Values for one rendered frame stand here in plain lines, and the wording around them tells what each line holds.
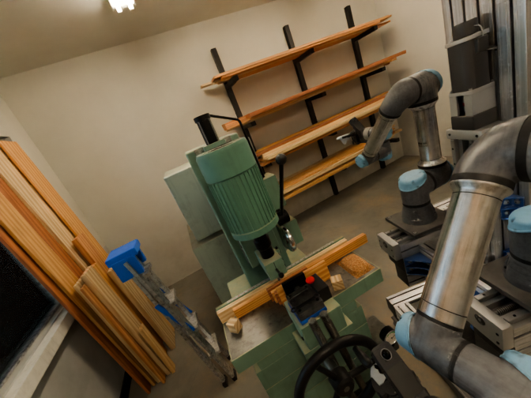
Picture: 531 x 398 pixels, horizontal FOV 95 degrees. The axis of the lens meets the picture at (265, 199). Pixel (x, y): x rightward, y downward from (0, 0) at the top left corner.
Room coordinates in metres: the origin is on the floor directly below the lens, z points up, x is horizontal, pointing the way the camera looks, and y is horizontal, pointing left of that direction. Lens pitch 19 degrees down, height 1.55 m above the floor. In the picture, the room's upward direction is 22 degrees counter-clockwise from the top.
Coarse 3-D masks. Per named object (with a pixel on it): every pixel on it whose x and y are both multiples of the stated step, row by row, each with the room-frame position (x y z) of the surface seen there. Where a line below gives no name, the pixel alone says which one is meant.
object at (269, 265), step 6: (258, 252) 0.86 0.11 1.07; (276, 252) 0.81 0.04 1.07; (258, 258) 0.83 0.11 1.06; (270, 258) 0.78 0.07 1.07; (276, 258) 0.77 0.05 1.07; (282, 258) 0.78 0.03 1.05; (264, 264) 0.76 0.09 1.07; (270, 264) 0.75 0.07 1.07; (276, 264) 0.76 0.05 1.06; (282, 264) 0.76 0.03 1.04; (270, 270) 0.75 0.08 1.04; (282, 270) 0.76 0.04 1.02; (270, 276) 0.75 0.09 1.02; (276, 276) 0.75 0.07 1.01
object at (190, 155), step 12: (192, 156) 0.96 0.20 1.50; (192, 168) 0.96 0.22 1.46; (204, 180) 0.96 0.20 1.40; (204, 192) 0.96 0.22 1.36; (216, 204) 0.96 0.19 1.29; (216, 216) 0.96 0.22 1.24; (228, 228) 0.96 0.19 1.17; (276, 228) 1.00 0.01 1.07; (228, 240) 0.96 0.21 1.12; (240, 252) 0.96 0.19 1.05; (240, 264) 0.96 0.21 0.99; (288, 264) 1.00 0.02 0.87; (252, 276) 0.96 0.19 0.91; (264, 276) 0.97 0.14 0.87
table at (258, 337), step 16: (336, 272) 0.78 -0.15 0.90; (368, 272) 0.72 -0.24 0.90; (352, 288) 0.69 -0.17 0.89; (368, 288) 0.70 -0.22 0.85; (272, 304) 0.75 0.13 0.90; (240, 320) 0.74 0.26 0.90; (256, 320) 0.71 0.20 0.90; (272, 320) 0.68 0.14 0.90; (288, 320) 0.65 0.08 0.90; (240, 336) 0.67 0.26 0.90; (256, 336) 0.64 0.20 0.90; (272, 336) 0.62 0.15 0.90; (288, 336) 0.63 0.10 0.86; (240, 352) 0.61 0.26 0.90; (256, 352) 0.60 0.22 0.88; (304, 352) 0.55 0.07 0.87; (240, 368) 0.59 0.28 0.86
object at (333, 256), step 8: (352, 240) 0.88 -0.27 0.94; (360, 240) 0.88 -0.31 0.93; (336, 248) 0.87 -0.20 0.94; (344, 248) 0.86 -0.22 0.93; (352, 248) 0.87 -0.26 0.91; (328, 256) 0.84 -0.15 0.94; (336, 256) 0.85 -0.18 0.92; (312, 264) 0.83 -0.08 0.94; (328, 264) 0.84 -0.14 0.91; (256, 296) 0.78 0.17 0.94; (264, 296) 0.78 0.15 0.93; (240, 304) 0.77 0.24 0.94; (248, 304) 0.76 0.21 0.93; (256, 304) 0.77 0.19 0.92; (240, 312) 0.75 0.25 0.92; (248, 312) 0.76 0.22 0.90
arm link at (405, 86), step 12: (396, 84) 1.03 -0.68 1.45; (408, 84) 0.99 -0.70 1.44; (396, 96) 1.00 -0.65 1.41; (408, 96) 0.98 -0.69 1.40; (384, 108) 1.04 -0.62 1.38; (396, 108) 1.01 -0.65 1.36; (384, 120) 1.07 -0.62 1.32; (372, 132) 1.15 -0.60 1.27; (384, 132) 1.10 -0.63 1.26; (372, 144) 1.17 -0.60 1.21; (360, 156) 1.25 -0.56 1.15; (372, 156) 1.21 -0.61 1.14
